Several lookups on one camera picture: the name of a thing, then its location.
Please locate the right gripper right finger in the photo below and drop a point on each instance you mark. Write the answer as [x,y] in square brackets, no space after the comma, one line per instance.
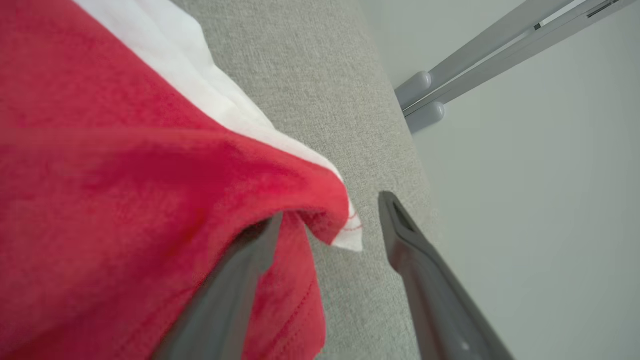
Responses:
[435,290]

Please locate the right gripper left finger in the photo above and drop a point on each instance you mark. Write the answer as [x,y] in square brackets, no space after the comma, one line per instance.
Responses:
[225,300]

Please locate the red white basketball jersey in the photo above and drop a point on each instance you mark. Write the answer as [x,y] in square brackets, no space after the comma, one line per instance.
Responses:
[100,200]

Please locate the grey metal partition post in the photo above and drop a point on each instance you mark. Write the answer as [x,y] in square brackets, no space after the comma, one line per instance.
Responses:
[415,89]
[427,116]

